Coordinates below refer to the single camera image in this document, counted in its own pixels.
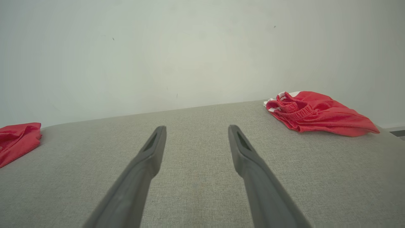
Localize red white basketball jersey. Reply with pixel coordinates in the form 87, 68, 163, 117
0, 123, 42, 168

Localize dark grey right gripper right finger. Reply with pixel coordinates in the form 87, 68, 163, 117
228, 125, 313, 228

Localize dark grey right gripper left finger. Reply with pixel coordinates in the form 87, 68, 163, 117
83, 126, 167, 228

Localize red mesh shorts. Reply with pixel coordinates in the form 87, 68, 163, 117
263, 91, 380, 137

